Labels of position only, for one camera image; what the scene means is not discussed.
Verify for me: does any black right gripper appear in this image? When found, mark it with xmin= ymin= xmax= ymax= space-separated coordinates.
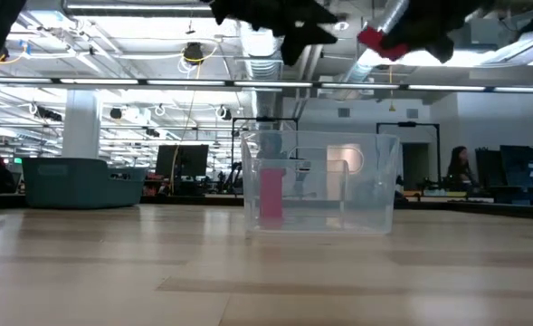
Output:
xmin=378 ymin=0 xmax=498 ymax=64

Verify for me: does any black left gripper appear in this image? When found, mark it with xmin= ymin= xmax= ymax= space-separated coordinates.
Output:
xmin=209 ymin=0 xmax=339 ymax=67

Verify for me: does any red rectangular block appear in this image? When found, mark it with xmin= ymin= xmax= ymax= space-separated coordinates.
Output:
xmin=357 ymin=25 xmax=411 ymax=62

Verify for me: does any pink block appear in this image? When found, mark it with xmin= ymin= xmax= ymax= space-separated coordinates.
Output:
xmin=260 ymin=168 xmax=288 ymax=230

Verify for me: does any dark blue cabinet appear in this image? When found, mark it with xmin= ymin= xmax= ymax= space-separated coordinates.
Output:
xmin=475 ymin=144 xmax=533 ymax=204

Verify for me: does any clear plastic bin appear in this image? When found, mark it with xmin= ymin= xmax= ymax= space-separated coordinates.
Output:
xmin=240 ymin=130 xmax=402 ymax=236

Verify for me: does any black monitor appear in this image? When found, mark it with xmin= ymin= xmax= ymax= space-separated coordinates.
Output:
xmin=155 ymin=144 xmax=210 ymax=178

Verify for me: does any white pillar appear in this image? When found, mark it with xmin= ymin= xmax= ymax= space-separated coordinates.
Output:
xmin=62 ymin=89 xmax=103 ymax=159

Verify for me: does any teal plastic bin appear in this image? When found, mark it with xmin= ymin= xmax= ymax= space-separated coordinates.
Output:
xmin=21 ymin=157 xmax=148 ymax=209

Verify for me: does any silver ceiling duct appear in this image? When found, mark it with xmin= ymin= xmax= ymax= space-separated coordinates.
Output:
xmin=238 ymin=26 xmax=285 ymax=119
xmin=347 ymin=0 xmax=412 ymax=83

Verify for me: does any yellow hanging cord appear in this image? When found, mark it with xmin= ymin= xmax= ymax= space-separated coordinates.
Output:
xmin=386 ymin=65 xmax=396 ymax=113

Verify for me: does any ceiling light rail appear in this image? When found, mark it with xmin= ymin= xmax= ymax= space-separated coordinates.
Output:
xmin=0 ymin=76 xmax=533 ymax=94

